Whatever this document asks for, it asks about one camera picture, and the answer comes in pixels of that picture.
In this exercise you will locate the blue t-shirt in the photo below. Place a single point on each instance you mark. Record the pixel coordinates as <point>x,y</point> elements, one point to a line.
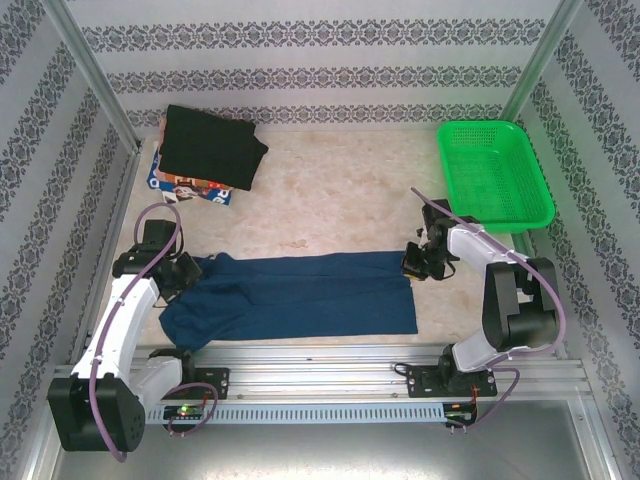
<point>310,305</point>

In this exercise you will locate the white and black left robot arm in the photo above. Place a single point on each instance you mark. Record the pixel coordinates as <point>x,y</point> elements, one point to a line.
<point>130,320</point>

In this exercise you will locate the colourful printed folded t-shirt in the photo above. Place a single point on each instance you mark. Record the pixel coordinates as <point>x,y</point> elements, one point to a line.
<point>190,190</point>

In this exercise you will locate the black folded t-shirt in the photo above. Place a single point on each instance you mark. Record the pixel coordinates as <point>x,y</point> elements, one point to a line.
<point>210,150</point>

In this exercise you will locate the pink folded t-shirt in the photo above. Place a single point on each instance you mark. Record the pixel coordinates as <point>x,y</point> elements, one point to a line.
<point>162,131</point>

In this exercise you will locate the green plastic basket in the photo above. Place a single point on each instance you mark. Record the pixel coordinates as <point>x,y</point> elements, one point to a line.
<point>492,170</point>

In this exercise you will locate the small circuit board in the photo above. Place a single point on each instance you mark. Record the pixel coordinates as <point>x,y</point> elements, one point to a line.
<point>462,410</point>
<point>185,411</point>

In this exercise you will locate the brushed metal panel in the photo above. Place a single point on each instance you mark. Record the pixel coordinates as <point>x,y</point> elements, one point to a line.
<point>320,452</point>

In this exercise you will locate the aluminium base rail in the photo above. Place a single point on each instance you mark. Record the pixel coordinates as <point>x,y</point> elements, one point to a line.
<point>320,370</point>

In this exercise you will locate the aluminium frame post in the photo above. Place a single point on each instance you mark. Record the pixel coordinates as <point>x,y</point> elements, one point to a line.
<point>540,65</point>
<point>95,75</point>

